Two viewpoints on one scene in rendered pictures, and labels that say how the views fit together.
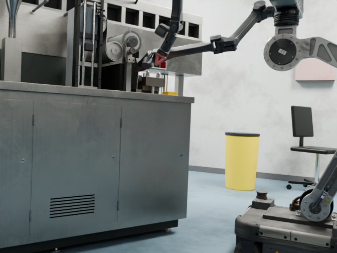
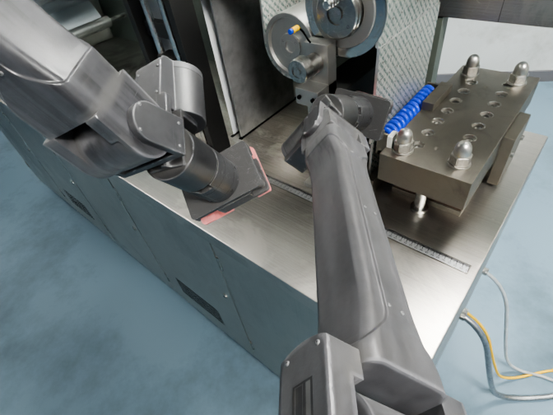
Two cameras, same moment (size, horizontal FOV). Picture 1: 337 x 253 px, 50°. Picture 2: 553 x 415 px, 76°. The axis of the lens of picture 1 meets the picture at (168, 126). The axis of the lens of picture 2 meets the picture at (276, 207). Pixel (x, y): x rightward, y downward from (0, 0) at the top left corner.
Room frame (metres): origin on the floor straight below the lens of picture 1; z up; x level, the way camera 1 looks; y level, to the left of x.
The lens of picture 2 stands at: (2.19, -0.31, 1.44)
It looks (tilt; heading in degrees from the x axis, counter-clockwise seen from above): 44 degrees down; 83
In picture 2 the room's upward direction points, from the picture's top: 10 degrees counter-clockwise
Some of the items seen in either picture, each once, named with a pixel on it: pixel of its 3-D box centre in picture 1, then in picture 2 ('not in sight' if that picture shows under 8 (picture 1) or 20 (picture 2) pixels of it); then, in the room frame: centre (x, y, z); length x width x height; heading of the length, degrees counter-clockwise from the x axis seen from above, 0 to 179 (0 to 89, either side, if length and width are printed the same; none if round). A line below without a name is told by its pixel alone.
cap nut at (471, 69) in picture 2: not in sight; (472, 64); (2.77, 0.35, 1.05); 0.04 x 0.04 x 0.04
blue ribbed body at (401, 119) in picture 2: not in sight; (409, 111); (2.58, 0.27, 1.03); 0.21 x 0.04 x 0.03; 36
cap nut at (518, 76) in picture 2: not in sight; (520, 72); (2.82, 0.27, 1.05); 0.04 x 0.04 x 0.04
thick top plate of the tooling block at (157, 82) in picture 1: (140, 83); (462, 125); (2.67, 0.22, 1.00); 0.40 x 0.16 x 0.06; 36
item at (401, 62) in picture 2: (130, 66); (404, 73); (2.56, 0.29, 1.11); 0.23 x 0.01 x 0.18; 36
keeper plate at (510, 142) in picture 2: not in sight; (509, 149); (2.73, 0.15, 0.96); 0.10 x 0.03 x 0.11; 36
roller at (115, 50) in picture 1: (106, 52); (327, 23); (2.46, 0.44, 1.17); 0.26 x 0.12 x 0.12; 36
